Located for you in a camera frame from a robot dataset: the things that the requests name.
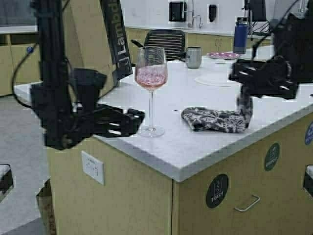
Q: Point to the metal trash drawer handle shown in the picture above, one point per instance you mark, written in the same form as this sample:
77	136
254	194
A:
248	204

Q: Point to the grey metal mug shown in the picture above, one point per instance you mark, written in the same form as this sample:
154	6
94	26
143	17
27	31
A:
193	57

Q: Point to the white round table grommet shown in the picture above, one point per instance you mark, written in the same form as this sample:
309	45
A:
216	79

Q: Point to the left black robot base corner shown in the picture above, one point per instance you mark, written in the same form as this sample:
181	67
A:
6	179

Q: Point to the pink patterned plate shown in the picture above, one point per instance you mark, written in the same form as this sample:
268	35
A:
223	55

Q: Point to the right black robot base corner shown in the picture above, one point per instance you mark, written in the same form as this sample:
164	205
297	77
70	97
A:
308	180

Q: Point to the white island power outlet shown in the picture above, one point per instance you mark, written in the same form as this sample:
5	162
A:
93	167

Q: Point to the tall brown cardboard box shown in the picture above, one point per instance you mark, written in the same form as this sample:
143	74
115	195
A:
96	38

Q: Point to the black white patterned cloth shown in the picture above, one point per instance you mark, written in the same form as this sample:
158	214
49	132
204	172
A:
227	121

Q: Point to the black round trash sticker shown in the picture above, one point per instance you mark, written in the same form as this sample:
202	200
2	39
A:
217	191

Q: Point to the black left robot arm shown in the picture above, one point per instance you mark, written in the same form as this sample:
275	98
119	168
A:
51	40

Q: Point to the blue metal water bottle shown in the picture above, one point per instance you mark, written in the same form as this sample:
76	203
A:
240	35

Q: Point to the green round compost sticker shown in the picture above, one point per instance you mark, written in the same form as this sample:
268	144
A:
272	157

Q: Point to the wine glass with red residue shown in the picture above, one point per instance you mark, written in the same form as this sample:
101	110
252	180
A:
151	74

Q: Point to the black mesh office chair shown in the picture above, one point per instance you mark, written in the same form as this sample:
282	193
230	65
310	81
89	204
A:
172	40

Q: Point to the chrome pull-down kitchen faucet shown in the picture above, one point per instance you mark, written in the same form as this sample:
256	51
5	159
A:
193	16

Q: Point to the black paper towel dispenser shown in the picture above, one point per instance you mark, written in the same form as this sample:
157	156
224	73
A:
177	11

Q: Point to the blue round recycling sticker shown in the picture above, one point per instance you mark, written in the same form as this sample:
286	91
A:
309	134

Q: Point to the black wall soap dispenser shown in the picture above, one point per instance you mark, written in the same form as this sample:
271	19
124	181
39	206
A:
212	12

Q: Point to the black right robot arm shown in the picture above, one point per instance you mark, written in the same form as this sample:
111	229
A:
291	63

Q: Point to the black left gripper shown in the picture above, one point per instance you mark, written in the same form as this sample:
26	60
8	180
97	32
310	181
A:
64	102

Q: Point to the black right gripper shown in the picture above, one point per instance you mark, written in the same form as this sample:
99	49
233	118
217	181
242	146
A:
276	77

